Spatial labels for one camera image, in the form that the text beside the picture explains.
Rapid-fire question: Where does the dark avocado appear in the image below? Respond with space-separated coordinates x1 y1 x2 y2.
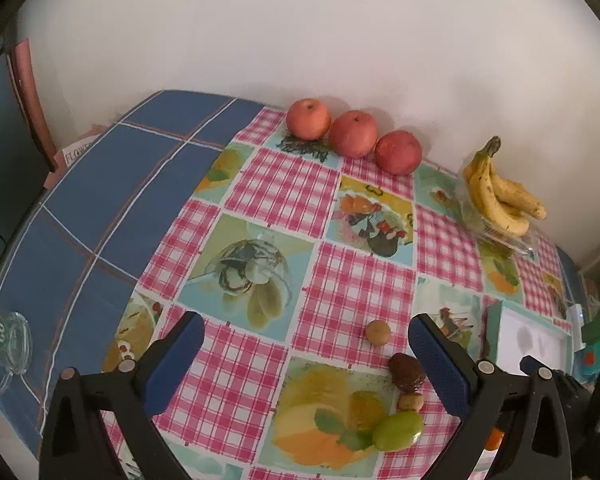
389 353 426 393

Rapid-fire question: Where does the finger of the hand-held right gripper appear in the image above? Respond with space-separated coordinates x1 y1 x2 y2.
521 355 590 402

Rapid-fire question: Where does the white power strip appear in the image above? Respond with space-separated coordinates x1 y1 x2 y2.
567 304 588 345

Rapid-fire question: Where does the clear plastic container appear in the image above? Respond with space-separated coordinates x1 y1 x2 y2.
455 170 537 257

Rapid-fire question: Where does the clear glass mug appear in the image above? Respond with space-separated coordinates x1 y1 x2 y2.
0 294 34 394

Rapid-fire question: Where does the green mango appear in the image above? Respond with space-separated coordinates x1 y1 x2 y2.
372 410 425 452

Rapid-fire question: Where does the blue tablecloth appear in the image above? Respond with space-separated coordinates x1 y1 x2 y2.
0 89 588 461

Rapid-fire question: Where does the bunch of yellow bananas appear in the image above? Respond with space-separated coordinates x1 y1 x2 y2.
462 136 531 237

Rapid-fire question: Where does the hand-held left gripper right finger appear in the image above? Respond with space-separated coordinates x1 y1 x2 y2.
410 313 573 480

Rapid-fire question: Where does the white tray with teal rim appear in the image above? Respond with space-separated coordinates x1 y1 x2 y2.
482 301 577 377

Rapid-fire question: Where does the white labelled box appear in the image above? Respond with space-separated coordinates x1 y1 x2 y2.
55 127 106 186

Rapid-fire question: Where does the black power adapter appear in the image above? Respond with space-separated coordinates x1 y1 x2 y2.
582 309 600 347

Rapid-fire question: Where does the pale pink apple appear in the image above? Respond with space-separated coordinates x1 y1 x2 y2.
286 98 332 141

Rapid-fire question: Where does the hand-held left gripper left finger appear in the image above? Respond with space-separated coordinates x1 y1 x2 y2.
39 311 206 480

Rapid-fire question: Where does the teal device with red label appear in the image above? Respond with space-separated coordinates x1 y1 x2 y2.
577 346 600 387

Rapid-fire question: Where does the red apple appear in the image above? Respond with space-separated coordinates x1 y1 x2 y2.
328 110 379 158
374 130 423 176

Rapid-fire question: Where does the spotted yellow banana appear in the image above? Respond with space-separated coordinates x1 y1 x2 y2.
490 175 548 220

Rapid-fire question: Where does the pink checkered printed tablecloth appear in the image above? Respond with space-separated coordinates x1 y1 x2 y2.
97 105 583 480

